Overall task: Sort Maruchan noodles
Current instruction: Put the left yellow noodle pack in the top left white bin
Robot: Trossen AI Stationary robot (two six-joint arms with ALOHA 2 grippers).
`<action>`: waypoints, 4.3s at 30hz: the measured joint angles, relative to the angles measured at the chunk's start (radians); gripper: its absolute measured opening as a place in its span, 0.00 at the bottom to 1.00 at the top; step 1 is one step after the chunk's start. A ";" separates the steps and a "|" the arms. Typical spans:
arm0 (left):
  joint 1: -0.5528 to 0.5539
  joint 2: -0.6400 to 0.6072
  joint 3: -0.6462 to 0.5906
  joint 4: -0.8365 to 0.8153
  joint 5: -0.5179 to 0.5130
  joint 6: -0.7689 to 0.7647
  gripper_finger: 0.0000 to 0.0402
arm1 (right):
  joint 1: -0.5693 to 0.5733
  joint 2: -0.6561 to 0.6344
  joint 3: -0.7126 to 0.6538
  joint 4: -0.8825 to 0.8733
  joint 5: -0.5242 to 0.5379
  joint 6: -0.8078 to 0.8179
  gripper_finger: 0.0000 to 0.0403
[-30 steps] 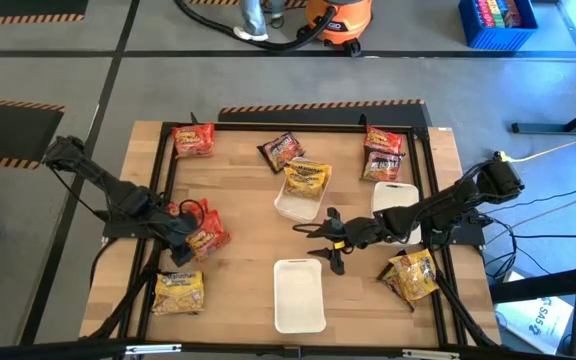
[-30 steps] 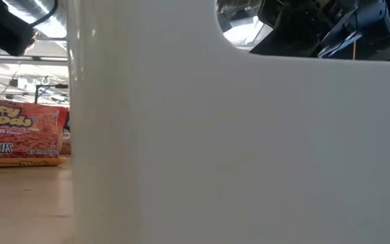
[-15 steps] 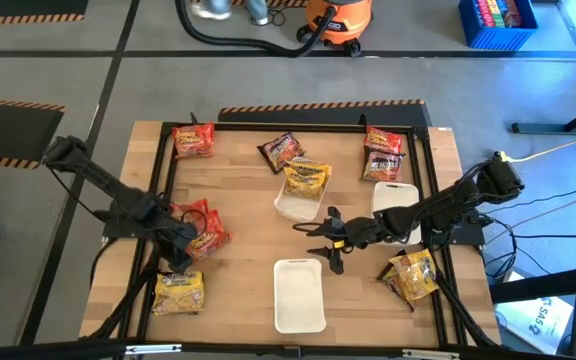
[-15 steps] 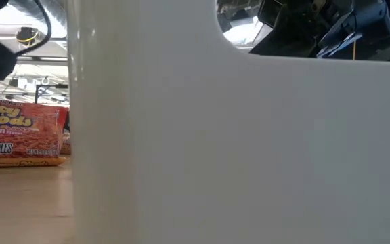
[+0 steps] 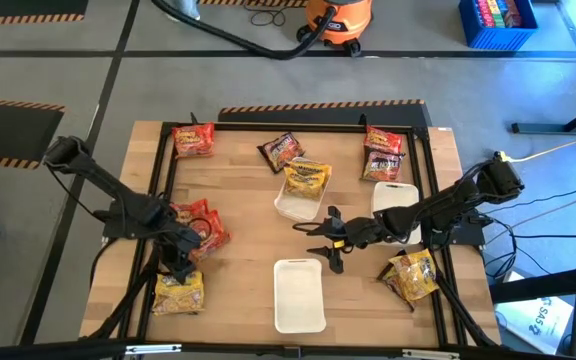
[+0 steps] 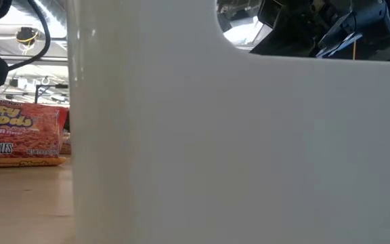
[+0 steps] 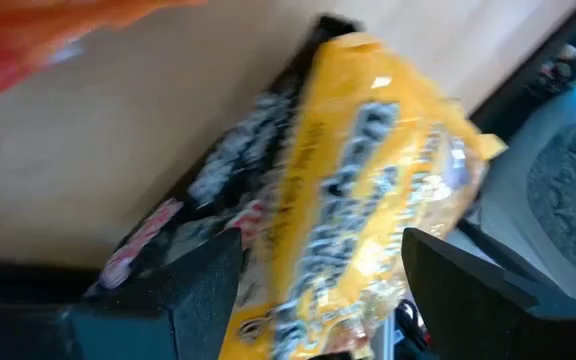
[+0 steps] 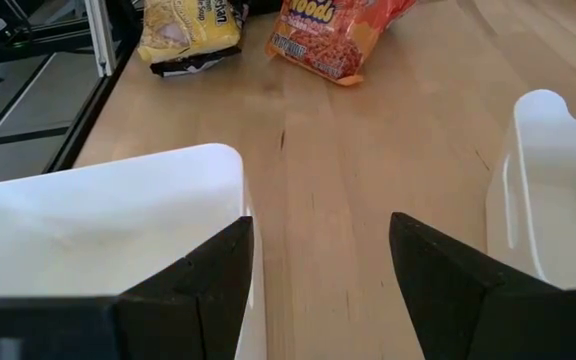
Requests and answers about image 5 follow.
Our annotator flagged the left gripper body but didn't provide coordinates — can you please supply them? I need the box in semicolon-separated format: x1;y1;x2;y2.
160;227;203;274

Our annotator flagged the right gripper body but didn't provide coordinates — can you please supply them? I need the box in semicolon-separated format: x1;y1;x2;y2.
340;214;392;251

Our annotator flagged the yellow chicken noodle pack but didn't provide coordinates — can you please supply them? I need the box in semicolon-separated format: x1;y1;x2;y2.
283;160;333;201
387;248;440;304
151;271;205;316

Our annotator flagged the white plastic bin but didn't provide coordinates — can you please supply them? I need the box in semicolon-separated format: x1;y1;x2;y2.
370;182;422;246
273;258;327;335
274;157;333;222

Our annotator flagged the orange spicy chicken noodle pack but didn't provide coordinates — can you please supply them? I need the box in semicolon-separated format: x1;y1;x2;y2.
172;122;216;159
170;198;210;226
187;209;232;262
364;125;404;155

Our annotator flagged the black hazard-striped floor mat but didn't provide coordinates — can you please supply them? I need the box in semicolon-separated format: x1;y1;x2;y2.
0;96;67;170
217;98;433;129
0;0;90;26
197;0;310;9

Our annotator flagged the black rig beam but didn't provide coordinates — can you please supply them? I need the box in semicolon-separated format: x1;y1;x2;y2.
0;338;576;360

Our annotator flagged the black floor bar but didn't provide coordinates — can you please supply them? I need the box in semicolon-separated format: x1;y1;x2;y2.
487;263;576;305

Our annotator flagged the white printed paper bag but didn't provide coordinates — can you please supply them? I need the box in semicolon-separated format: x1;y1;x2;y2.
495;296;576;355

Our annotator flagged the black desk leg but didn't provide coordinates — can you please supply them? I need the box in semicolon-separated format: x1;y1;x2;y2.
511;97;576;135

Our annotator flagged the blue plastic crate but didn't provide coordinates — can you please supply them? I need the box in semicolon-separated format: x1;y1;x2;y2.
458;0;539;50

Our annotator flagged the person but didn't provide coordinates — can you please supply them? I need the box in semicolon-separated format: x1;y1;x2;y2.
167;0;202;22

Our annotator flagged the colourful packet row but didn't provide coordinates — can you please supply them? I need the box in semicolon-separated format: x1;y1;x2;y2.
475;0;523;29

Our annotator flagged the silver beam bracket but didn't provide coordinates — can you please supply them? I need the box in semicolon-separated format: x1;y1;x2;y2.
401;348;462;360
125;343;183;355

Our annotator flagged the black table frame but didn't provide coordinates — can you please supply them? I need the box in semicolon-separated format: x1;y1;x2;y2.
82;112;502;349

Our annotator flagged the yellow power cord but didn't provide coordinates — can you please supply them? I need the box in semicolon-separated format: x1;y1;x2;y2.
496;133;576;164

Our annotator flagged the black floor cable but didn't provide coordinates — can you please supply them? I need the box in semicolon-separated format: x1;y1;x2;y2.
512;231;576;240

